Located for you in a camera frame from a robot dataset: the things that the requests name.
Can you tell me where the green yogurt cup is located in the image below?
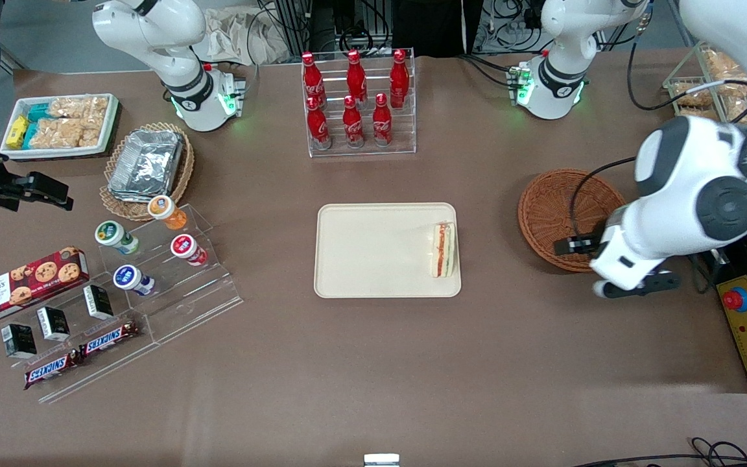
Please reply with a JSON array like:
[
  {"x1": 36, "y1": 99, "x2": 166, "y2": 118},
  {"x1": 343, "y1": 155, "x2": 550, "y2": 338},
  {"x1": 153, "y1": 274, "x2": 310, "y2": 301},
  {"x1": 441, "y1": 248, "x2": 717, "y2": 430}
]
[{"x1": 94, "y1": 220, "x2": 141, "y2": 256}]

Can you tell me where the Snickers bar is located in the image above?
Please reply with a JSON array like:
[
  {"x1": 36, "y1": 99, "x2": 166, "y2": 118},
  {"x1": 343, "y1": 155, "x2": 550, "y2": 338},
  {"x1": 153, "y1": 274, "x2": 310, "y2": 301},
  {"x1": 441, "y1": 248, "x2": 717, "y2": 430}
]
[
  {"x1": 78, "y1": 319, "x2": 143, "y2": 359},
  {"x1": 23, "y1": 349, "x2": 83, "y2": 390}
]

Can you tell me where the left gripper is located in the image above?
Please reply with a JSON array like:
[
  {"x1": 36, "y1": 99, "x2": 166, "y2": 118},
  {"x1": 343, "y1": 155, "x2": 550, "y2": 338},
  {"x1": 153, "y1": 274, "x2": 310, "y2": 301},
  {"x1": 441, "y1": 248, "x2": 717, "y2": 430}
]
[{"x1": 554, "y1": 209, "x2": 666, "y2": 291}]

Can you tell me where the black table cable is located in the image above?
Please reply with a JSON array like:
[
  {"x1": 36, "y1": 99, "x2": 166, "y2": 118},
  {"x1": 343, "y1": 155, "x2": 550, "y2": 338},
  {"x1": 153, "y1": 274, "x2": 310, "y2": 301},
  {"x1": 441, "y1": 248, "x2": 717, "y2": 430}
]
[{"x1": 571, "y1": 437, "x2": 747, "y2": 467}]

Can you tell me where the orange yogurt cup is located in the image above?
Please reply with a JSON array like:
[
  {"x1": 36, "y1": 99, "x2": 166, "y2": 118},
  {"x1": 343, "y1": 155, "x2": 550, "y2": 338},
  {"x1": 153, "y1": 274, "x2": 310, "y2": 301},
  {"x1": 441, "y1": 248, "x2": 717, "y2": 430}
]
[{"x1": 147, "y1": 195, "x2": 189, "y2": 232}]

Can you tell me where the beige plastic tray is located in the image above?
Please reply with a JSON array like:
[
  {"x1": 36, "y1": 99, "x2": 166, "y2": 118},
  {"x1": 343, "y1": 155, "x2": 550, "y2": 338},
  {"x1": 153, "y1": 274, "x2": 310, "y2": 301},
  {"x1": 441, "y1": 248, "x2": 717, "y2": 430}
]
[{"x1": 313, "y1": 202, "x2": 463, "y2": 300}]

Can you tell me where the clear acrylic bottle rack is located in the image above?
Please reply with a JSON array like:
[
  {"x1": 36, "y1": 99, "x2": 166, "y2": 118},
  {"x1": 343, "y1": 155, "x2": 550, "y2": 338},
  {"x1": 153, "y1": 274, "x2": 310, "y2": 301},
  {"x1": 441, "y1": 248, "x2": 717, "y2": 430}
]
[{"x1": 300, "y1": 47, "x2": 418, "y2": 159}]

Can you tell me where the blue yogurt cup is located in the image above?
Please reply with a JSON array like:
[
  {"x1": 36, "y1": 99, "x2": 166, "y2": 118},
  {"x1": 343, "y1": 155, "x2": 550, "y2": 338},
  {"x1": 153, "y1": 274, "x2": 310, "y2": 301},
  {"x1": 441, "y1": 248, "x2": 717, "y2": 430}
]
[{"x1": 112, "y1": 264, "x2": 156, "y2": 297}]

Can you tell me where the black base cable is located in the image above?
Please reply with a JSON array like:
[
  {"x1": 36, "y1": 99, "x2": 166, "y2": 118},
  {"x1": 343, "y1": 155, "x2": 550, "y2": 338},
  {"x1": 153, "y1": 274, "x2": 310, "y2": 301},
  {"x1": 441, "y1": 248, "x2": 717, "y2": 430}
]
[{"x1": 456, "y1": 52, "x2": 525, "y2": 89}]

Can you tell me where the rice cracker packet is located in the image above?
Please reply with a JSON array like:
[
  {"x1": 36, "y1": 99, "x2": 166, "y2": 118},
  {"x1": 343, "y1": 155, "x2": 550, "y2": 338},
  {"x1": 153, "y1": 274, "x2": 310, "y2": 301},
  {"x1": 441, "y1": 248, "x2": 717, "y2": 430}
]
[
  {"x1": 702, "y1": 49, "x2": 747, "y2": 81},
  {"x1": 79, "y1": 117, "x2": 107, "y2": 148},
  {"x1": 48, "y1": 96, "x2": 110, "y2": 121},
  {"x1": 673, "y1": 82, "x2": 717, "y2": 108},
  {"x1": 29, "y1": 119, "x2": 84, "y2": 150},
  {"x1": 718, "y1": 80, "x2": 747, "y2": 124}
]

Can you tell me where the aluminium profile frame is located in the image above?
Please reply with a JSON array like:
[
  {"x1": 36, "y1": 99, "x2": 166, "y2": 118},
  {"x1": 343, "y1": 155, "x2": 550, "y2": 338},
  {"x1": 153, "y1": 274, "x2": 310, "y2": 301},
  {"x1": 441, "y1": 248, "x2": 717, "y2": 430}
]
[{"x1": 270, "y1": 0, "x2": 314, "y2": 58}]

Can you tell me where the red cola bottle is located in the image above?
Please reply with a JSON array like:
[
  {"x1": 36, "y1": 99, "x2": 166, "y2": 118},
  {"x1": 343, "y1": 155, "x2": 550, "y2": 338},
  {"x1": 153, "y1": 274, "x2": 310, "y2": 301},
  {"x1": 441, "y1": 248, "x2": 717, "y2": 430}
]
[
  {"x1": 306, "y1": 96, "x2": 333, "y2": 151},
  {"x1": 346, "y1": 49, "x2": 368, "y2": 108},
  {"x1": 301, "y1": 52, "x2": 327, "y2": 110},
  {"x1": 389, "y1": 49, "x2": 410, "y2": 110},
  {"x1": 372, "y1": 93, "x2": 394, "y2": 148},
  {"x1": 342, "y1": 95, "x2": 366, "y2": 149}
]

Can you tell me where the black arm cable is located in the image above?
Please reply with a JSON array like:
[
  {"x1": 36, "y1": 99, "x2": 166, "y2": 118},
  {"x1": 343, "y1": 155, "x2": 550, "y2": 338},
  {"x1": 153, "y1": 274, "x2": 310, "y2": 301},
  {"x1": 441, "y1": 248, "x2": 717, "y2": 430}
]
[{"x1": 569, "y1": 156, "x2": 637, "y2": 245}]

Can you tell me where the red yogurt cup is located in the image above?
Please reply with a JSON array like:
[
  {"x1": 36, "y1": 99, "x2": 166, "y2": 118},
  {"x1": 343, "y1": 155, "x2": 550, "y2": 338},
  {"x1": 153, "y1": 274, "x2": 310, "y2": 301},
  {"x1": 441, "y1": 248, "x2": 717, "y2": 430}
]
[{"x1": 170, "y1": 233, "x2": 209, "y2": 267}]

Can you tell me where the triangle sandwich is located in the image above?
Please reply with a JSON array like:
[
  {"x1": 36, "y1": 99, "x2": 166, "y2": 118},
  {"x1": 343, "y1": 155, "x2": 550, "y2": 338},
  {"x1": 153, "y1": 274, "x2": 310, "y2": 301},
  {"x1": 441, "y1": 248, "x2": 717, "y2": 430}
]
[{"x1": 429, "y1": 221, "x2": 457, "y2": 280}]

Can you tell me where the small black box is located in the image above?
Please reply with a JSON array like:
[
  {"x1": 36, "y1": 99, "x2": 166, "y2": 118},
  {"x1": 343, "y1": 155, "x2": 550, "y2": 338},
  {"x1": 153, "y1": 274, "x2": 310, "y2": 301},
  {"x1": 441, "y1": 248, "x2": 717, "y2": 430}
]
[
  {"x1": 36, "y1": 305, "x2": 71, "y2": 342},
  {"x1": 1, "y1": 322, "x2": 38, "y2": 360},
  {"x1": 82, "y1": 283, "x2": 114, "y2": 320}
]

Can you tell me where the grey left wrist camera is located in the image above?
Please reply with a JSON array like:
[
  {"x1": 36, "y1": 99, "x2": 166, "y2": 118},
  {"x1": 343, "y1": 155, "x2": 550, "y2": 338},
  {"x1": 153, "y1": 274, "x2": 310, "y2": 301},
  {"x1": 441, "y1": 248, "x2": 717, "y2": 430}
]
[{"x1": 593, "y1": 272, "x2": 682, "y2": 300}]

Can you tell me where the round brown wicker basket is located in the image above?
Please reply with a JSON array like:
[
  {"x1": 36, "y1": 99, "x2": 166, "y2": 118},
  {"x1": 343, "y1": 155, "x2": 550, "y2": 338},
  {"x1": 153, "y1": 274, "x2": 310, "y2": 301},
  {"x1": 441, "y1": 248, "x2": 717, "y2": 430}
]
[{"x1": 517, "y1": 169, "x2": 628, "y2": 274}]

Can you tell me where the black base board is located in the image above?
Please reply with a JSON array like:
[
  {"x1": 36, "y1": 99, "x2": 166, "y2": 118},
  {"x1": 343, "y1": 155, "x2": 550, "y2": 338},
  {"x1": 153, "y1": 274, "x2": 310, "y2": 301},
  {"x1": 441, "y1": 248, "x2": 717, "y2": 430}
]
[{"x1": 698, "y1": 228, "x2": 747, "y2": 395}]

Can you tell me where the clear acrylic step display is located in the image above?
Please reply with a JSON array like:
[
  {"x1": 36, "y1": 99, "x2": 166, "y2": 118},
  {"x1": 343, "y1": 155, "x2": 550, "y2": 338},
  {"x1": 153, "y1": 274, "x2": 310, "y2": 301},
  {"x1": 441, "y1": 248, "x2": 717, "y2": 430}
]
[
  {"x1": 97, "y1": 204, "x2": 245, "y2": 346},
  {"x1": 0, "y1": 279, "x2": 157, "y2": 405}
]

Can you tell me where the oval light wicker basket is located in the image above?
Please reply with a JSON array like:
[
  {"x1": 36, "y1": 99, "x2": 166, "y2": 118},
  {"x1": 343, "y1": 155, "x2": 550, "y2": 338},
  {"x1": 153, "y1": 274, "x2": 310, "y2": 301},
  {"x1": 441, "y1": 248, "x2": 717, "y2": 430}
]
[{"x1": 99, "y1": 121, "x2": 196, "y2": 223}]

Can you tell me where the red Walkers cookie box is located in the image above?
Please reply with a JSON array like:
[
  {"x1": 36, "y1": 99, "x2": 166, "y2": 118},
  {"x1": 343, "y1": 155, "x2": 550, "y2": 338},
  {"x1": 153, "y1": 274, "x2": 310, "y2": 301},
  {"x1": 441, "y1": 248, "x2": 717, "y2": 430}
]
[{"x1": 0, "y1": 246, "x2": 91, "y2": 327}]

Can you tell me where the yellow snack packet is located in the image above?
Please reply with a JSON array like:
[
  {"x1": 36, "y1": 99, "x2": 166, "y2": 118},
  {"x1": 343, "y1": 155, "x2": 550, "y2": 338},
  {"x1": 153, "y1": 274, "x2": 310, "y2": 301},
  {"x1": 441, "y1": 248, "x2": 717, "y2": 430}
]
[{"x1": 6, "y1": 115, "x2": 30, "y2": 150}]

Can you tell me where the white rectangular snack tray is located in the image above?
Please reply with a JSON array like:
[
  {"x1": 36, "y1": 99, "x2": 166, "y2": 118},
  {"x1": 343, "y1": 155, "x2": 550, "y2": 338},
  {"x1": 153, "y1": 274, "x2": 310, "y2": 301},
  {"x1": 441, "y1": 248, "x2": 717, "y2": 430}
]
[{"x1": 0, "y1": 93, "x2": 121, "y2": 162}]

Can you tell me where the white wire basket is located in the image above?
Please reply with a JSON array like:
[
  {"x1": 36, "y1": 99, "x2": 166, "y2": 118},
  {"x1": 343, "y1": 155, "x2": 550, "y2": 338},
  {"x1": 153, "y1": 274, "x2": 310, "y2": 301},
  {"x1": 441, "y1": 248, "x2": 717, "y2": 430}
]
[{"x1": 663, "y1": 40, "x2": 747, "y2": 125}]

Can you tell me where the aluminium foil tray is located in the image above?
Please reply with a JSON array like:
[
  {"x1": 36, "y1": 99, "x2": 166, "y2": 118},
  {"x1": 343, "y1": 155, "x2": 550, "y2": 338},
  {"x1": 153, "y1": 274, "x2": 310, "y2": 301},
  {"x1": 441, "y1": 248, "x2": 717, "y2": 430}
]
[{"x1": 107, "y1": 129, "x2": 185, "y2": 202}]

